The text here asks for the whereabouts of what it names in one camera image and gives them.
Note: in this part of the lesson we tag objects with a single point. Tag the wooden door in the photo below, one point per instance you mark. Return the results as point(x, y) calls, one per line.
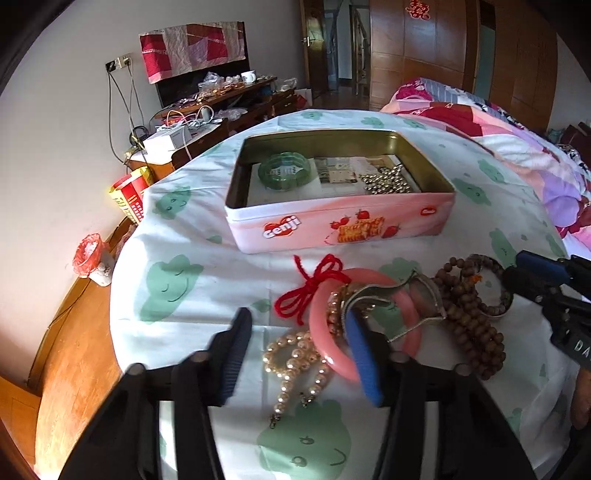
point(314, 46)

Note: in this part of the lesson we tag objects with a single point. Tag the pink bangle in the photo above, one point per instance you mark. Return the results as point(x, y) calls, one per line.
point(323, 341)

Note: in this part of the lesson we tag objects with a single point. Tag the white mug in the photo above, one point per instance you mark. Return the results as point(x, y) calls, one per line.
point(248, 77)

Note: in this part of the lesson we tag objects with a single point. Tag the pink biscuit tin box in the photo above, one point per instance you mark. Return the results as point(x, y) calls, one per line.
point(286, 230)

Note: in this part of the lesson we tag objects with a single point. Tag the trash bin with red bag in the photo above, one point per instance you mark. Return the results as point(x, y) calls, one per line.
point(90, 256)

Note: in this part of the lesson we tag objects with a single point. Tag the white red shopping bag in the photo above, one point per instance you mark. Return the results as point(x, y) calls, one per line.
point(304, 99)

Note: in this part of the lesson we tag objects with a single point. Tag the green jade bangle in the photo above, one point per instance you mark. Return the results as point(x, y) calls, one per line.
point(265, 177)

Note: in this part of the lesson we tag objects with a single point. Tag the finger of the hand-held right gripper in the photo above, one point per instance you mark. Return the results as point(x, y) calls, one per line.
point(531, 286)
point(542, 267)

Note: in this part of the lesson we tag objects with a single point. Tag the white cardboard box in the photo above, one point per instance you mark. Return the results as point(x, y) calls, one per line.
point(164, 141)

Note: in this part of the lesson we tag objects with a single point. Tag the wooden bed headboard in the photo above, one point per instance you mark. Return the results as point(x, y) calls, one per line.
point(575, 134)

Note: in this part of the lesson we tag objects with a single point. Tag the red patchwork cover cloth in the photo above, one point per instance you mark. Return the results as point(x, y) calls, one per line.
point(184, 46)

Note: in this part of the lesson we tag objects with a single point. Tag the patchwork bed quilt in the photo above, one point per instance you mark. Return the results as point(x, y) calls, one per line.
point(508, 134)

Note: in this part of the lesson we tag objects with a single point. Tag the silver mesh watch band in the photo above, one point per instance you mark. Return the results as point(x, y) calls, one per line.
point(374, 293)

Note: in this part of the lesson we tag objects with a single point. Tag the wooden wardrobe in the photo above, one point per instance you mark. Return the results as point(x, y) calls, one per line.
point(443, 60)

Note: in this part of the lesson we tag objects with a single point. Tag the black television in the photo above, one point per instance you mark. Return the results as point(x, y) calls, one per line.
point(180, 90)

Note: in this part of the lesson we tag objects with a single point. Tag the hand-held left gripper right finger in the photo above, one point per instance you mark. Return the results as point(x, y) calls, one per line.
point(362, 360)

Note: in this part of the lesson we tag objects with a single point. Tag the printed paper cards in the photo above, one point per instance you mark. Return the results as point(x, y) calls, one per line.
point(337, 175)

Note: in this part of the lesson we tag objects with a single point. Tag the wall power outlet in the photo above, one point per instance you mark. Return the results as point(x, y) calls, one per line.
point(117, 63)

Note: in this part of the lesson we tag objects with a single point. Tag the red yellow carton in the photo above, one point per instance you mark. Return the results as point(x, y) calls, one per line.
point(131, 198)

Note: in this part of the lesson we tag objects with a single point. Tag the person's right hand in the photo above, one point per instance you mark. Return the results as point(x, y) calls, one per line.
point(582, 399)

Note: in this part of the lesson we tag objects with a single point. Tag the crumpled clear plastic bag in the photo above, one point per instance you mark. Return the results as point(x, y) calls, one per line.
point(210, 82)

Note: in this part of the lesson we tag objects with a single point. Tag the wooden television cabinet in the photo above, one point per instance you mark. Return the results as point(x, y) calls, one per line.
point(258, 99)

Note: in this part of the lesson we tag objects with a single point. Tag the red paper decoration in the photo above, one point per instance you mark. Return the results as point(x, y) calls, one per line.
point(418, 8)

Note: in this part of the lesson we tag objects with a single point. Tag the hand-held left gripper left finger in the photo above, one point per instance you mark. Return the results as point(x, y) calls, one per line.
point(233, 355)

